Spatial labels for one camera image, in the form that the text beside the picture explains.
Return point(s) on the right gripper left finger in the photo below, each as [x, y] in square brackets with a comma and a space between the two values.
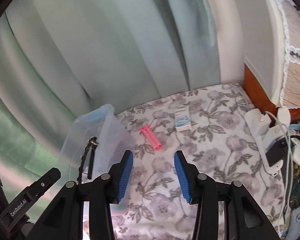
[63, 218]

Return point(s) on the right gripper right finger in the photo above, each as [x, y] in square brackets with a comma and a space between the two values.
[244, 219]

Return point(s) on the clear plastic storage bin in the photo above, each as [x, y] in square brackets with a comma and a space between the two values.
[112, 138]

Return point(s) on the pink hair roller clip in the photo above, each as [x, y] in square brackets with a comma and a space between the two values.
[147, 132]

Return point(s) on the panda print bedding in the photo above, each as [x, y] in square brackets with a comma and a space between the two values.
[293, 231]

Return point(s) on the black power adapter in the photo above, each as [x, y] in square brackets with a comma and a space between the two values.
[278, 151]

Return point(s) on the white power strip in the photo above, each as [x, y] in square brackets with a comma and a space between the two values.
[277, 130]

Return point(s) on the white charger adapter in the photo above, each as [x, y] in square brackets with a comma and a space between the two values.
[257, 122]

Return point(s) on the floral fleece blanket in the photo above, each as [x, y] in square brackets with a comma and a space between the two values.
[219, 144]

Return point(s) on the blue smart watch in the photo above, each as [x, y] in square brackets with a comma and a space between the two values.
[295, 126]

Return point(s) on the small medicine box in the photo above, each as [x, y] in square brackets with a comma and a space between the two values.
[182, 119]

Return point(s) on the lace quilted cover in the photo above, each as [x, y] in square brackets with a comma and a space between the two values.
[290, 89]

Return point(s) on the green curtain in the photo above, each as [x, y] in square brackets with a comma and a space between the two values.
[60, 59]

